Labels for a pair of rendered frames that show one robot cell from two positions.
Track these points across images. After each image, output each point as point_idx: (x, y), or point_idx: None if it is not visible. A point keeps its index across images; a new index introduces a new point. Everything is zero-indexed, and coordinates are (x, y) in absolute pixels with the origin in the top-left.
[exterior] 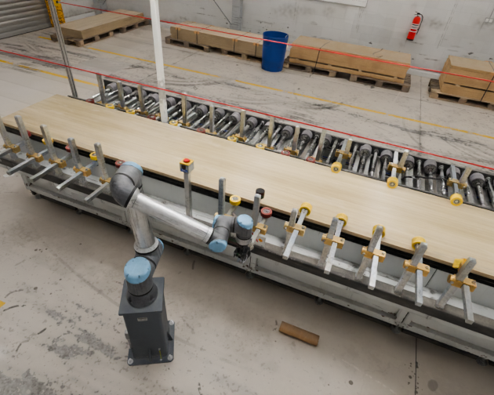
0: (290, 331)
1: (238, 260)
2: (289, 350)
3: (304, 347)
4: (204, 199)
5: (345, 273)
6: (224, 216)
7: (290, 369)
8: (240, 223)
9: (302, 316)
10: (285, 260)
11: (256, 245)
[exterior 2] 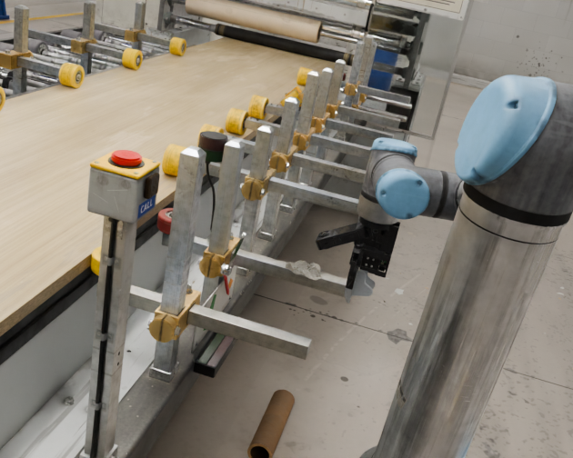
0: (277, 433)
1: (361, 293)
2: (307, 453)
3: (294, 427)
4: None
5: (280, 218)
6: (400, 164)
7: (348, 456)
8: (416, 150)
9: (217, 420)
10: (254, 284)
11: (225, 309)
